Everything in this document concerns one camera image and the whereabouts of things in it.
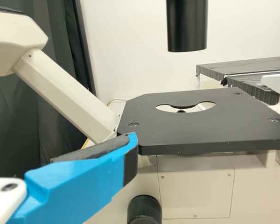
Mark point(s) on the black platform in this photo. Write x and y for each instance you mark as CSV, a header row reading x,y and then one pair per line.
x,y
247,64
245,85

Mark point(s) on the cream microscope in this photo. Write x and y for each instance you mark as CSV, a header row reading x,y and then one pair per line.
x,y
200,126

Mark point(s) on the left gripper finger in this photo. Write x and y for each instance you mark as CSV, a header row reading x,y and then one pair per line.
x,y
84,182

